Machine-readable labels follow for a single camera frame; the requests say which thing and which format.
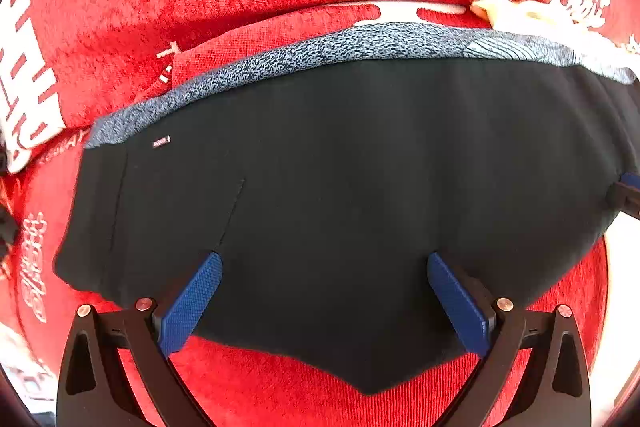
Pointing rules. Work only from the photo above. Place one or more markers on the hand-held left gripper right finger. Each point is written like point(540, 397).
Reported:
point(457, 302)

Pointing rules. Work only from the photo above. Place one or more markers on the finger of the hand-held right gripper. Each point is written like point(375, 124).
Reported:
point(627, 199)

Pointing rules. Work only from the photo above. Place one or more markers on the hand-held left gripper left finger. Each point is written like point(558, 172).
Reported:
point(192, 302)

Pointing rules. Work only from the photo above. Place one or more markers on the black pants with blue waistband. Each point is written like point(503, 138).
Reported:
point(325, 167)

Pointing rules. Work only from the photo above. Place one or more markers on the black cloth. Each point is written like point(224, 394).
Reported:
point(6, 229)

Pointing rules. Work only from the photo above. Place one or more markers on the cream cloth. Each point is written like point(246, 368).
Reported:
point(525, 14)

